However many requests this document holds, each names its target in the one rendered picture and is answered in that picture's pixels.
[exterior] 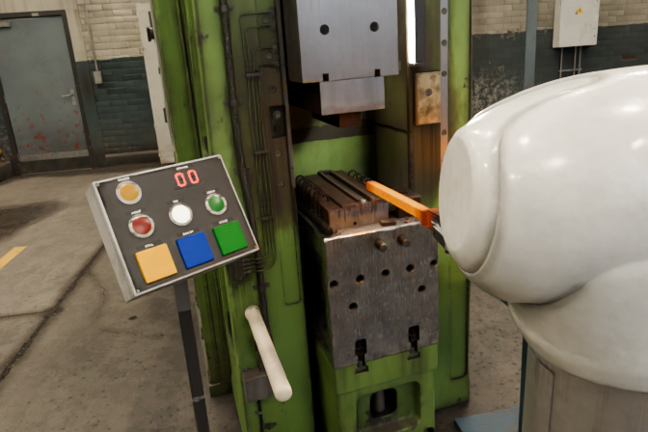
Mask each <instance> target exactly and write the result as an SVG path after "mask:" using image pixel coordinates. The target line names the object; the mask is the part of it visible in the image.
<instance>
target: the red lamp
mask: <svg viewBox="0 0 648 432"><path fill-rule="evenodd" d="M132 228H133V230H134V231H135V232H136V233H138V234H147V233H149V232H150V230H151V222H150V220H149V219H148V218H146V217H143V216H140V217H137V218H135V219H134V220H133V222H132Z"/></svg>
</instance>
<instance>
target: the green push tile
mask: <svg viewBox="0 0 648 432"><path fill-rule="evenodd" d="M212 231H213V234H214V236H215V239H216V241H217V244H218V246H219V248H220V251H221V253H222V256H226V255H229V254H231V253H234V252H237V251H239V250H242V249H245V248H247V247H248V244H247V241H246V239H245V237H244V234H243V232H242V229H241V228H240V225H239V223H238V221H237V220H236V221H233V222H230V223H227V224H224V225H222V226H219V227H216V228H213V229H212Z"/></svg>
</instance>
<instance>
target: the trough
mask: <svg viewBox="0 0 648 432"><path fill-rule="evenodd" d="M322 173H323V174H324V175H325V176H327V177H329V178H330V179H332V180H333V181H334V182H336V183H337V184H339V185H340V186H342V187H343V188H345V189H346V190H347V191H349V192H350V193H352V194H353V195H355V196H356V197H358V198H359V199H360V200H365V202H361V203H370V200H371V197H369V196H368V195H366V194H365V193H363V192H361V191H360V190H358V189H357V188H355V187H354V186H352V185H351V184H349V183H348V182H346V181H345V180H343V179H342V178H340V177H339V176H337V175H335V174H333V173H332V172H330V171H329V172H322Z"/></svg>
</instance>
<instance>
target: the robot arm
mask: <svg viewBox="0 0 648 432"><path fill-rule="evenodd" d="M439 212H440V217H438V216H436V215H434V214H432V213H430V212H427V225H429V226H430V227H432V229H433V237H434V238H435V239H436V240H437V241H438V242H439V243H440V244H441V245H442V246H443V247H444V249H445V253H446V254H450V255H451V256H452V258H453V259H454V260H455V262H456V263H457V265H458V267H459V269H460V270H461V272H462V273H463V274H464V276H465V277H466V278H468V279H469V280H470V281H471V282H472V283H474V284H475V285H476V286H477V287H479V288H480V289H482V290H483V291H485V292H486V293H488V294H489V295H491V296H493V297H495V298H497V299H499V300H502V301H506V302H508V307H509V310H510V313H511V316H512V318H513V320H514V322H515V324H516V325H517V327H518V329H519V331H520V332H521V334H522V335H523V337H524V338H525V340H526V342H527V343H528V345H527V358H526V384H525V397H524V410H523V424H522V432H648V65H645V66H636V67H621V68H615V69H608V70H601V71H594V72H588V73H583V74H578V75H573V76H569V77H565V78H561V79H557V80H554V81H551V82H548V83H544V84H541V85H538V86H535V87H533V88H530V89H527V90H525V91H522V92H520V93H517V94H513V95H512V96H510V97H508V98H505V99H503V100H501V101H499V102H497V103H495V104H493V105H491V106H489V107H488V108H486V109H484V110H483V111H481V112H480V113H478V114H477V115H475V116H474V117H473V118H472V119H471V120H470V121H469V122H468V123H467V124H466V125H464V126H463V127H461V128H460V129H458V130H457V131H456V132H455V134H454V135H453V137H452V139H451V140H450V142H449V144H448V146H447V148H446V150H445V155H444V159H443V164H442V168H441V175H440V185H439Z"/></svg>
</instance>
